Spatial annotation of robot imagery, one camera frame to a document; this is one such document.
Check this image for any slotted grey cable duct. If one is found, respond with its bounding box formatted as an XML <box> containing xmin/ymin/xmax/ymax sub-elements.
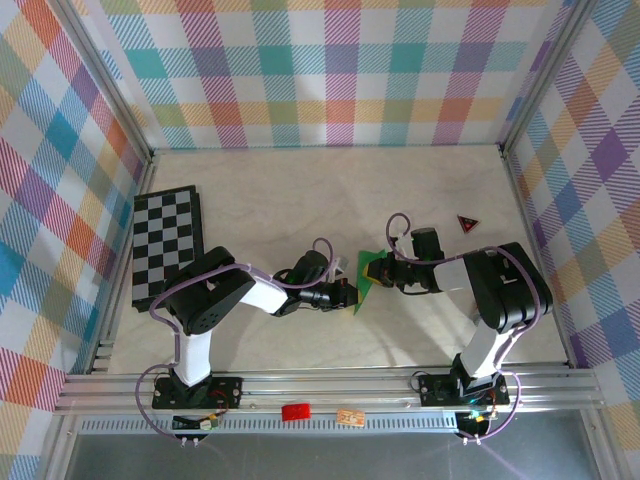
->
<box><xmin>79</xmin><ymin>412</ymin><xmax>464</xmax><ymax>435</ymax></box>

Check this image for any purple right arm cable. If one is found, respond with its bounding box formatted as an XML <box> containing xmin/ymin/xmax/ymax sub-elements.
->
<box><xmin>385</xmin><ymin>213</ymin><xmax>555</xmax><ymax>446</ymax></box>

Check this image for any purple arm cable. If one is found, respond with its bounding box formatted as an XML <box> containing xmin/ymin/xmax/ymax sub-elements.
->
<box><xmin>135</xmin><ymin>237</ymin><xmax>335</xmax><ymax>445</ymax></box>
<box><xmin>385</xmin><ymin>213</ymin><xmax>555</xmax><ymax>446</ymax></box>

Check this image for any black round board green light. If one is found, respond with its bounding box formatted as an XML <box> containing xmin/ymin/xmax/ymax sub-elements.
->
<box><xmin>455</xmin><ymin>409</ymin><xmax>494</xmax><ymax>437</ymax></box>

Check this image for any aluminium mounting rail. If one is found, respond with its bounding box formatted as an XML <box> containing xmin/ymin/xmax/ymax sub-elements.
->
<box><xmin>53</xmin><ymin>367</ymin><xmax>604</xmax><ymax>416</ymax></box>

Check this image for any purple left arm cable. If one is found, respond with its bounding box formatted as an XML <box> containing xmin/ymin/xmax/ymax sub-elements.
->
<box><xmin>135</xmin><ymin>237</ymin><xmax>335</xmax><ymax>445</ymax></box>

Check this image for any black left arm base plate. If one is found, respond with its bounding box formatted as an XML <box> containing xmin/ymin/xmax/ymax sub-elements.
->
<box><xmin>151</xmin><ymin>375</ymin><xmax>245</xmax><ymax>411</ymax></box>

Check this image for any black grey chessboard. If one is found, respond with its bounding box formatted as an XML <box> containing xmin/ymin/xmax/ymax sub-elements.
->
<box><xmin>130</xmin><ymin>184</ymin><xmax>207</xmax><ymax>315</ymax></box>

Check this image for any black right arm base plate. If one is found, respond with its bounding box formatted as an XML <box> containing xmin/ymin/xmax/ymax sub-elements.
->
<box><xmin>417</xmin><ymin>372</ymin><xmax>511</xmax><ymax>407</ymax></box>

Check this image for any aluminium side rail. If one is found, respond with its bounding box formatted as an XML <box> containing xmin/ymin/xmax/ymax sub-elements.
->
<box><xmin>499</xmin><ymin>143</ymin><xmax>589</xmax><ymax>371</ymax></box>
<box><xmin>84</xmin><ymin>149</ymin><xmax>159</xmax><ymax>375</ymax></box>

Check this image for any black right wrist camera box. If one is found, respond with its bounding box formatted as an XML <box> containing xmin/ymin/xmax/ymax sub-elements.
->
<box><xmin>409</xmin><ymin>227</ymin><xmax>446</xmax><ymax>261</ymax></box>

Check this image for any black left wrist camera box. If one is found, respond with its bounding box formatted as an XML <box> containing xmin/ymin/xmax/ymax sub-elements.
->
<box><xmin>292</xmin><ymin>249</ymin><xmax>331</xmax><ymax>286</ymax></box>

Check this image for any green paper sheet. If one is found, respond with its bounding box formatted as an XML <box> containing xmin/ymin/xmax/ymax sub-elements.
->
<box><xmin>352</xmin><ymin>248</ymin><xmax>390</xmax><ymax>316</ymax></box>

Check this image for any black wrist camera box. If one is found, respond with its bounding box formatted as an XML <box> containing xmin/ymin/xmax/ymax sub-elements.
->
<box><xmin>292</xmin><ymin>249</ymin><xmax>331</xmax><ymax>286</ymax></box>
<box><xmin>409</xmin><ymin>227</ymin><xmax>446</xmax><ymax>261</ymax></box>

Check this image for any small wired circuit board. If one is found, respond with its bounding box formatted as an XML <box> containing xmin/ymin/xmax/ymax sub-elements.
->
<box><xmin>172</xmin><ymin>412</ymin><xmax>224</xmax><ymax>432</ymax></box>

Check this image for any aluminium frame post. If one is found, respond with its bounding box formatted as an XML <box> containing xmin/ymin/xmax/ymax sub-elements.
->
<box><xmin>497</xmin><ymin>0</ymin><xmax>601</xmax><ymax>156</ymax></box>
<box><xmin>49</xmin><ymin>0</ymin><xmax>156</xmax><ymax>161</ymax></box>

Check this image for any grey metal panel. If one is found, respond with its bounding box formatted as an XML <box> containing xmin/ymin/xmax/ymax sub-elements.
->
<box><xmin>64</xmin><ymin>433</ymin><xmax>601</xmax><ymax>480</ymax></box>

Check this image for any red rectangular tag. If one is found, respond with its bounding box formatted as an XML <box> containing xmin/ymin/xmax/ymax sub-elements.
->
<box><xmin>281</xmin><ymin>402</ymin><xmax>312</xmax><ymax>422</ymax></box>

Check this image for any aluminium frame strut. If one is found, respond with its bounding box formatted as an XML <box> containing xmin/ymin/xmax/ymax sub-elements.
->
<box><xmin>584</xmin><ymin>412</ymin><xmax>624</xmax><ymax>480</ymax></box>
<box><xmin>39</xmin><ymin>414</ymin><xmax>81</xmax><ymax>480</ymax></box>

